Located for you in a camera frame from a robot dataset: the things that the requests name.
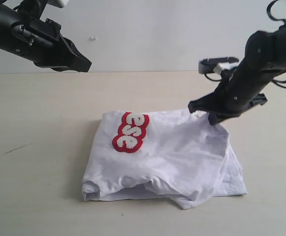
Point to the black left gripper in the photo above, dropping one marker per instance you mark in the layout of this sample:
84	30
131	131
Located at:
41	42

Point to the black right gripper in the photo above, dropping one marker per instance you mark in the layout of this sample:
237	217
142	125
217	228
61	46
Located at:
238	91

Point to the white t-shirt red lettering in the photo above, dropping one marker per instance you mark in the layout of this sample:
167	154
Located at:
171	155

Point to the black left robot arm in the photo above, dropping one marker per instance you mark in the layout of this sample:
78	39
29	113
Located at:
4	28

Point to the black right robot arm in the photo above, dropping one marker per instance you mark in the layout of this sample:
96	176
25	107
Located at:
266	51

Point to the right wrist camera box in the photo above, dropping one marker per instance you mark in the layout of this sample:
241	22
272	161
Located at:
217	65

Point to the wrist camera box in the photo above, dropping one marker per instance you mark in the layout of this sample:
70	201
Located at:
217	65
58	3

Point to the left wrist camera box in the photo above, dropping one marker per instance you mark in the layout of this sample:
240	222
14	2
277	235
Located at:
58	3

